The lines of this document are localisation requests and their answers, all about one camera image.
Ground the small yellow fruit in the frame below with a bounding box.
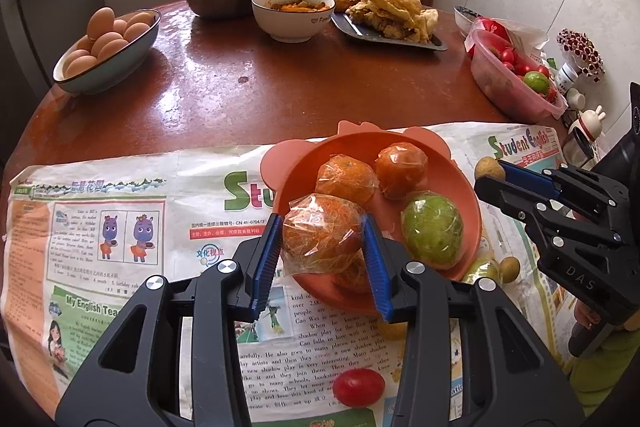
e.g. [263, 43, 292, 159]
[474, 156, 506, 181]
[499, 256, 521, 284]

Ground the small green fruit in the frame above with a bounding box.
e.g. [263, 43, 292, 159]
[461, 256, 502, 286]

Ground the red cherry tomato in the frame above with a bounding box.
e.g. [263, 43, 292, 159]
[332, 369, 385, 409]

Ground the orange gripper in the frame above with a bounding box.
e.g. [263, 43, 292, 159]
[314, 154, 378, 207]

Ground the orange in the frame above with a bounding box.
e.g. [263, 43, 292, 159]
[332, 251, 371, 295]
[282, 193, 363, 275]
[375, 142, 428, 199]

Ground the right hand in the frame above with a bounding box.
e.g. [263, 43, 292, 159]
[572, 298, 640, 333]

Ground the rabbit figurine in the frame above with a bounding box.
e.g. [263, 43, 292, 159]
[562, 105, 606, 170]

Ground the right newspaper sheet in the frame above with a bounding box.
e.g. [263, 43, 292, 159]
[403, 122, 575, 369]

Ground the newspaper sheet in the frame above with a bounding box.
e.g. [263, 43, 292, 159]
[403, 122, 575, 369]
[1, 146, 401, 426]

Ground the green fruit in basket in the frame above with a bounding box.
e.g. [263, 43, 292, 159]
[522, 70, 550, 96]

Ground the pink plastic basket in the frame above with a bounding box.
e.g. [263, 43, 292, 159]
[465, 29, 568, 124]

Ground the dried flower bouquet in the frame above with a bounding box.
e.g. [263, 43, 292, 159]
[556, 28, 605, 82]

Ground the white plastic bag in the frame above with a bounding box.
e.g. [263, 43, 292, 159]
[454, 5, 549, 56]

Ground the left newspaper sheet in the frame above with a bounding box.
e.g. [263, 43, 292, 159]
[1, 146, 401, 426]

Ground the wrapped orange in bowl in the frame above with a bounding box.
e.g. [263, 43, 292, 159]
[375, 142, 428, 199]

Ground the grey metal tray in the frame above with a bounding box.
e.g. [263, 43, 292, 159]
[331, 0, 448, 52]

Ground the fried food pile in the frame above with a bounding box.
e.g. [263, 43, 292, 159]
[349, 0, 439, 40]

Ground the orange plastic bowl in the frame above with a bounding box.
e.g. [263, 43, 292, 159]
[260, 120, 482, 315]

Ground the white ceramic food bowl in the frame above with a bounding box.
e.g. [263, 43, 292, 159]
[252, 0, 335, 43]

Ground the bowl of eggs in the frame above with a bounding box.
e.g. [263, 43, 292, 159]
[52, 6, 162, 95]

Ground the grey refrigerator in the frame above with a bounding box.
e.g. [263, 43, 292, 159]
[1, 0, 103, 164]

